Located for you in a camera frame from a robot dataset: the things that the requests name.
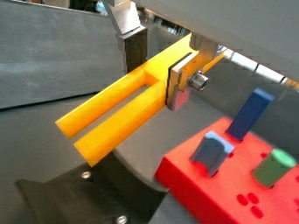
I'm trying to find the green cylinder peg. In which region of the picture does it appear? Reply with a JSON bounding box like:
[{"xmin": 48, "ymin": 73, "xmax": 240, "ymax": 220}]
[{"xmin": 252, "ymin": 148, "xmax": 296, "ymax": 188}]

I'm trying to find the black curved fixture stand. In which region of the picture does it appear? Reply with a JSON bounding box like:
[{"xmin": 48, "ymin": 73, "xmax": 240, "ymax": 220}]
[{"xmin": 16, "ymin": 151, "xmax": 167, "ymax": 224}]

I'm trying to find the yellow slotted square-circle block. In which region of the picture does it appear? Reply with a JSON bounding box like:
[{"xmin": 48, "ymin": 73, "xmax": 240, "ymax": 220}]
[{"xmin": 55, "ymin": 32, "xmax": 227, "ymax": 168}]

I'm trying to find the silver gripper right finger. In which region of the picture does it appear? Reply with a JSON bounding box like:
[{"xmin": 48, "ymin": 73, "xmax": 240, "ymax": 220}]
[{"xmin": 164, "ymin": 33, "xmax": 226, "ymax": 111}]

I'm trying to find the grey-blue arch peg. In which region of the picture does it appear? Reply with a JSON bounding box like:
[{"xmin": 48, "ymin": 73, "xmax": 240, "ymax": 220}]
[{"xmin": 191, "ymin": 131, "xmax": 235, "ymax": 177}]

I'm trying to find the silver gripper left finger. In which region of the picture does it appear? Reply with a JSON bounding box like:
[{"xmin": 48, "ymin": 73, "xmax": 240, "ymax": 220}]
[{"xmin": 103, "ymin": 0, "xmax": 147, "ymax": 73}]

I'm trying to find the red shape-sorter base block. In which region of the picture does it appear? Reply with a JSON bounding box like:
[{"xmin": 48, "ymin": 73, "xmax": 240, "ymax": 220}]
[{"xmin": 155, "ymin": 117, "xmax": 299, "ymax": 224}]

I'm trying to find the dark blue square peg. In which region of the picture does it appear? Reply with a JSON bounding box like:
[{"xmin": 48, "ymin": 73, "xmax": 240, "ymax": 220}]
[{"xmin": 226, "ymin": 88, "xmax": 275, "ymax": 142}]

